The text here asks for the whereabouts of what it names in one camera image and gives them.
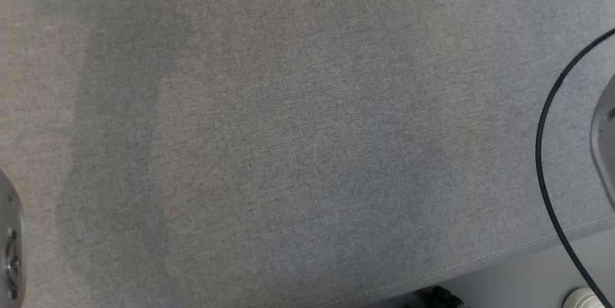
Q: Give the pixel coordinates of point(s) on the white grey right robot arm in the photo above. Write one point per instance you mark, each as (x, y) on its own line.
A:
(606, 154)

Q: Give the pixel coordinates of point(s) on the black knobby object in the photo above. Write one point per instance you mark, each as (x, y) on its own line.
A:
(439, 298)

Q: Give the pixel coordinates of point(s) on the white rounded object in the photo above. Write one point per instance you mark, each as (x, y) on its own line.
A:
(581, 299)

